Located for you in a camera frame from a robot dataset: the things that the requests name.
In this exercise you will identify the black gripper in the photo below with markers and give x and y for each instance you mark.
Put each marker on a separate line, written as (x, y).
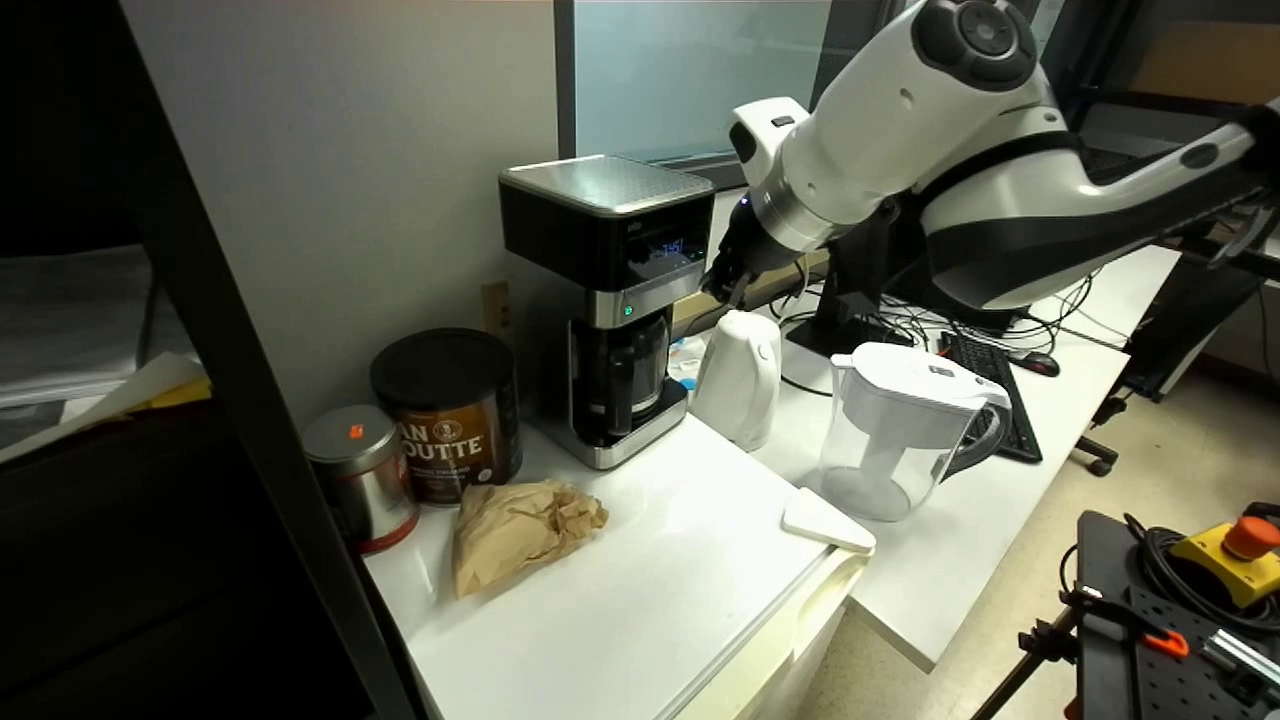
(746, 251)

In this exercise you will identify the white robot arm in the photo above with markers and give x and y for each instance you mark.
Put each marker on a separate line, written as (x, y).
(947, 109)

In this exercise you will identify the black silver coffee machine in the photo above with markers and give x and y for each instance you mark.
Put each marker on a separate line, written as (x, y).
(599, 254)

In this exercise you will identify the dark coffee can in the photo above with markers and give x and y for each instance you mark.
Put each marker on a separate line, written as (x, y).
(452, 405)

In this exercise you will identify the white electric kettle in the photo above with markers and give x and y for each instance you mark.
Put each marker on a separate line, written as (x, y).
(743, 378)

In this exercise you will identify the white water filter pitcher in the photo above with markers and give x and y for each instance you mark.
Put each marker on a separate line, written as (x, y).
(901, 427)

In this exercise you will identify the cream paper filter piece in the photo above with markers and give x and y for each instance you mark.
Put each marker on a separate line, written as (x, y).
(812, 518)

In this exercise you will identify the brown paper bag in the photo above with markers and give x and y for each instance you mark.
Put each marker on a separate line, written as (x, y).
(510, 531)

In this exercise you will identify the silver canister red base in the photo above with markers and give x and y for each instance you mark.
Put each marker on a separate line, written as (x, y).
(367, 473)

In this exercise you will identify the black tripod cart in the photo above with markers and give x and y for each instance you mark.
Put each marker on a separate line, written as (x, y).
(1150, 636)

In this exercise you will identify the yellow emergency stop box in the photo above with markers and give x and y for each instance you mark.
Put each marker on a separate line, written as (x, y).
(1243, 553)

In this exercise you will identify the dark shelf unit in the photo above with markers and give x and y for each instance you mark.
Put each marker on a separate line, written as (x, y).
(167, 550)

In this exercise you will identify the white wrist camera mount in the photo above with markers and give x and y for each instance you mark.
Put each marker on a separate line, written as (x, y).
(758, 135)

